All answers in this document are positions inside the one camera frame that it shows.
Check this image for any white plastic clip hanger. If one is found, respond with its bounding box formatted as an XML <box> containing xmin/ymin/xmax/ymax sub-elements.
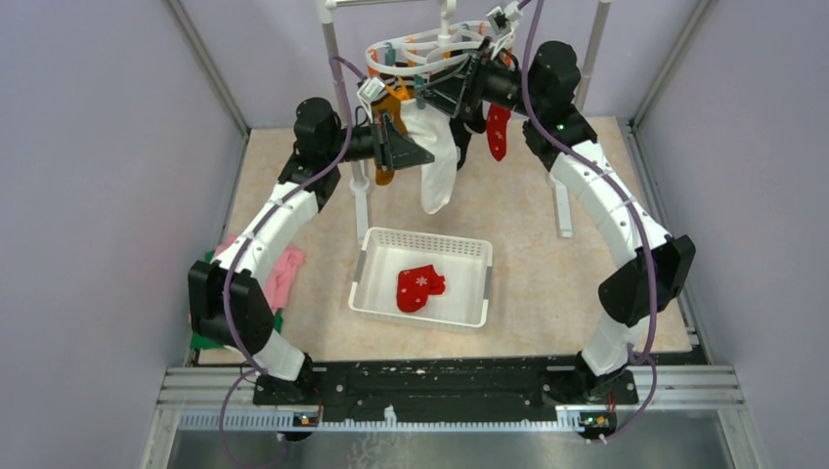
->
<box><xmin>365</xmin><ymin>1</ymin><xmax>522</xmax><ymax>77</ymax></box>

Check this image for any pink cloth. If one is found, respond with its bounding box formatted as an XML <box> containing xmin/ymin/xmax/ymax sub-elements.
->
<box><xmin>205</xmin><ymin>235</ymin><xmax>306</xmax><ymax>317</ymax></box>

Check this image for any mustard yellow sock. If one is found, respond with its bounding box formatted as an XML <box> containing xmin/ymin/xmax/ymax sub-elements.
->
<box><xmin>371</xmin><ymin>77</ymin><xmax>415</xmax><ymax>187</ymax></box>

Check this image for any white cable duct strip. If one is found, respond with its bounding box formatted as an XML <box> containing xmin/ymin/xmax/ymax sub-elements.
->
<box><xmin>178</xmin><ymin>406</ymin><xmax>585</xmax><ymax>433</ymax></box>

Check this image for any white plastic basket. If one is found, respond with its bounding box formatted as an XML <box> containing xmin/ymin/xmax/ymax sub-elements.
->
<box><xmin>348</xmin><ymin>227</ymin><xmax>493</xmax><ymax>333</ymax></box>

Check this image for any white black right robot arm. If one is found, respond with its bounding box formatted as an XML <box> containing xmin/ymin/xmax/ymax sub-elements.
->
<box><xmin>416</xmin><ymin>41</ymin><xmax>696</xmax><ymax>403</ymax></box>

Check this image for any white metal drying rack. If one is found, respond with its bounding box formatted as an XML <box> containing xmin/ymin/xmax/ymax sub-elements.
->
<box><xmin>317</xmin><ymin>1</ymin><xmax>610</xmax><ymax>238</ymax></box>

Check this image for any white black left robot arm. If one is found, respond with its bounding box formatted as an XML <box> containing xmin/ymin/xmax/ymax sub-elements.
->
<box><xmin>188</xmin><ymin>97</ymin><xmax>435</xmax><ymax>404</ymax></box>

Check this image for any white sock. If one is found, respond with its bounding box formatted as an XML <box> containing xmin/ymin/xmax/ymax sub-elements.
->
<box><xmin>400</xmin><ymin>99</ymin><xmax>458</xmax><ymax>215</ymax></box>

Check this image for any black sock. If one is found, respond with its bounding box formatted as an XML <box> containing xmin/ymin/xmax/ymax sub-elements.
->
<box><xmin>450</xmin><ymin>117</ymin><xmax>486</xmax><ymax>170</ymax></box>

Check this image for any teal clothespin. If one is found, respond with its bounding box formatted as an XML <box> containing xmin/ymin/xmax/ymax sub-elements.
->
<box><xmin>414</xmin><ymin>75</ymin><xmax>426</xmax><ymax>110</ymax></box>

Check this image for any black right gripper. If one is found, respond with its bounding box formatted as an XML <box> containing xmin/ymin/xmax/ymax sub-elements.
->
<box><xmin>412</xmin><ymin>38</ymin><xmax>542</xmax><ymax>120</ymax></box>

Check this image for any green cloth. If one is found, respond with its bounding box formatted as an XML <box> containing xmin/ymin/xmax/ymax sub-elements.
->
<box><xmin>188</xmin><ymin>261</ymin><xmax>281</xmax><ymax>355</ymax></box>

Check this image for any red snowflake sock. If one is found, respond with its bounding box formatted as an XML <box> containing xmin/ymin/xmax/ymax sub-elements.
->
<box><xmin>486</xmin><ymin>104</ymin><xmax>511</xmax><ymax>162</ymax></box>
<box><xmin>396</xmin><ymin>265</ymin><xmax>446</xmax><ymax>314</ymax></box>

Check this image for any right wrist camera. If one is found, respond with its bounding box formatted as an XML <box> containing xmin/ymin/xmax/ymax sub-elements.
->
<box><xmin>486</xmin><ymin>1</ymin><xmax>523</xmax><ymax>36</ymax></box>

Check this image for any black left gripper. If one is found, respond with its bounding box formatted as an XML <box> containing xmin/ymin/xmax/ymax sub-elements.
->
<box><xmin>325</xmin><ymin>108</ymin><xmax>434</xmax><ymax>171</ymax></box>

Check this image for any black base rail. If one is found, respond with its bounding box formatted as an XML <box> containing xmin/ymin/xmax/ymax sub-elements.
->
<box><xmin>252</xmin><ymin>356</ymin><xmax>639</xmax><ymax>423</ymax></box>

